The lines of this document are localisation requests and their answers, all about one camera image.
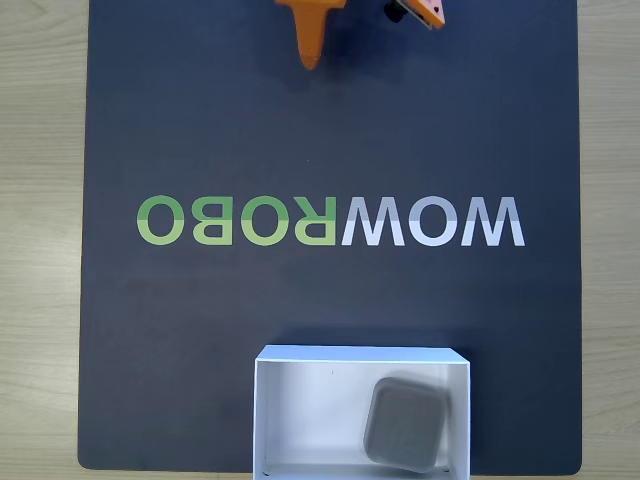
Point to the grey case with gold emblem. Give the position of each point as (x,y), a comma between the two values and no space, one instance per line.
(405,425)

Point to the dark mat with WOWROBO logo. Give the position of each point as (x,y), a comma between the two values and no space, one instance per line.
(250,150)

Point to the white open cardboard box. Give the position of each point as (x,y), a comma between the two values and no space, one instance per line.
(310,415)

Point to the wrist camera with orange mount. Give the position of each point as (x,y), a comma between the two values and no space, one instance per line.
(425,10)

